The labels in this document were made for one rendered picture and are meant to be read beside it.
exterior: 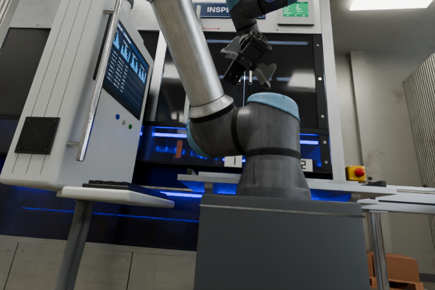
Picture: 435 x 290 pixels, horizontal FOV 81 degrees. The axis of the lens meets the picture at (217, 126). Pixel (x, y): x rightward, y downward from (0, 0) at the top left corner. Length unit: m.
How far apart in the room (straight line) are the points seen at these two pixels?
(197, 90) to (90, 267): 1.05
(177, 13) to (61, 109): 0.52
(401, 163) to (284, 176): 5.53
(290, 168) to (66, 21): 0.93
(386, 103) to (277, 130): 5.82
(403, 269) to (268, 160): 4.21
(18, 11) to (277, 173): 2.04
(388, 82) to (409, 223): 2.79
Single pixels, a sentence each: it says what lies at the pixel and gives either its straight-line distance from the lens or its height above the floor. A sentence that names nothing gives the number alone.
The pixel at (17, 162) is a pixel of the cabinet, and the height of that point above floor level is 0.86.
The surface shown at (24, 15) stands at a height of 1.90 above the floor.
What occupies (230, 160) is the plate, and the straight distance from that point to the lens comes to 1.28.
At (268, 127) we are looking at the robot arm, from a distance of 0.53.
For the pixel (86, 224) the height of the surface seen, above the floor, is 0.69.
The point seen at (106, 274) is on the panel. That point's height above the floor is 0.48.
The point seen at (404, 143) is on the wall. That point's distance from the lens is 6.14.
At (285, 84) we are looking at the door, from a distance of 1.47.
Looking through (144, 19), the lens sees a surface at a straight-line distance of 1.79.
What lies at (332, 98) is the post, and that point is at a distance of 1.49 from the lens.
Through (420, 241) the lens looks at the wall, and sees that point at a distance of 5.92.
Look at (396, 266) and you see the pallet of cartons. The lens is 4.63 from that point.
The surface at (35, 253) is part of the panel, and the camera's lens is 1.55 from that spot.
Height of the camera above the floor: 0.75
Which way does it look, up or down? 19 degrees up
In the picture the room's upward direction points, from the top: 4 degrees clockwise
